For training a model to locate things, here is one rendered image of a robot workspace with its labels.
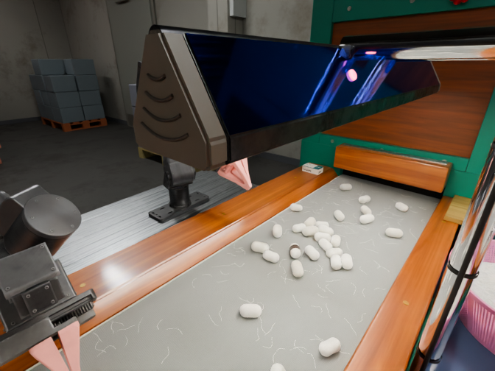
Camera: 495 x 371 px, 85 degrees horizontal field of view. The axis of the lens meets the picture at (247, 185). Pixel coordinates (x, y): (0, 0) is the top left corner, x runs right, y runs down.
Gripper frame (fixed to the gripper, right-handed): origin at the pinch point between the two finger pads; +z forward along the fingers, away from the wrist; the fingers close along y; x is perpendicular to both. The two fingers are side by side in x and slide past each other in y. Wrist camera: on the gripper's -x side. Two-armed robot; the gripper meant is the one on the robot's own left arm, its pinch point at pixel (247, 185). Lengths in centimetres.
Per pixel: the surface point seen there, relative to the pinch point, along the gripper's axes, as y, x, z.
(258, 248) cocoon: -4.8, 3.0, 12.1
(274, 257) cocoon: -5.0, 0.1, 15.3
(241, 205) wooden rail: 5.1, 11.2, 0.9
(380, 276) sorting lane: 5.3, -9.2, 28.8
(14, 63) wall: 86, 432, -550
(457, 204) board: 40, -16, 31
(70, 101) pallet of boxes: 120, 371, -384
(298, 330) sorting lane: -14.3, -6.0, 25.0
